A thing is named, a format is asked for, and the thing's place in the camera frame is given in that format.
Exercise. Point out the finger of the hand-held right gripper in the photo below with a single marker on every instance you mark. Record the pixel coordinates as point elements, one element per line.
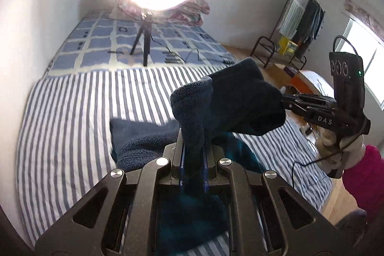
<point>312,100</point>
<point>297,109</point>

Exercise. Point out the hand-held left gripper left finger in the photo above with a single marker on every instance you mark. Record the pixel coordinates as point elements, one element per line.
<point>181,172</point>

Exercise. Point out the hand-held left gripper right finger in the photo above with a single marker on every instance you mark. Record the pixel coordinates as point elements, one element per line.
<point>205,175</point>

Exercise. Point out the dark blue towel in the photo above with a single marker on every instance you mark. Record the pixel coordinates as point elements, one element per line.
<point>240,100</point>

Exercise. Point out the person's right forearm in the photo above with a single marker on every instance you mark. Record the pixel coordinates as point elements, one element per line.
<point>366,178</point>

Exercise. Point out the black metal clothes rack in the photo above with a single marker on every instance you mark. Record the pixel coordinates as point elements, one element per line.
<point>264,46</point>

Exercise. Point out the dark hanging clothes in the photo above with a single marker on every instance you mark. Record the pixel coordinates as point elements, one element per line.
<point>312,19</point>

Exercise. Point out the person's right hand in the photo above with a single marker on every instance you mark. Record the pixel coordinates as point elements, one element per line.
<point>325,136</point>

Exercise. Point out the orange object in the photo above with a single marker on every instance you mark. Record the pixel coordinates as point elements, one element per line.
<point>300,85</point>

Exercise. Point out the window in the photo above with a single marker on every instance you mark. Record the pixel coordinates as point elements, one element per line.
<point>363,58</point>

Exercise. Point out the yellow box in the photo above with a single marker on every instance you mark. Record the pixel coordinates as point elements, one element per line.
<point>286,46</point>

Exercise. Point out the patterned curtain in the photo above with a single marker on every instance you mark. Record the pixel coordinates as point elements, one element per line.
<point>360,11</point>

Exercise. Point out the striped hanging shirt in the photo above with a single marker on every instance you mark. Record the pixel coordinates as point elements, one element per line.
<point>295,10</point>

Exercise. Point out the blue white striped bed sheet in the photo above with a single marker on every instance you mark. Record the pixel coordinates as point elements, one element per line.
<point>75,124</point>

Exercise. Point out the grey cloth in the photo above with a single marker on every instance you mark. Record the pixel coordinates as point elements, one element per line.
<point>354,229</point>

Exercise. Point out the black tripod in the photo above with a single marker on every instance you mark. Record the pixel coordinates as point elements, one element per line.
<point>146,40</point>

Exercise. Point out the floral blanket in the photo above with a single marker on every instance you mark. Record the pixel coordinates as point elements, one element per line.
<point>195,11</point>

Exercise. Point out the blue checked quilt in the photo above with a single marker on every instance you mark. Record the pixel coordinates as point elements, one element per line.
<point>96,43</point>

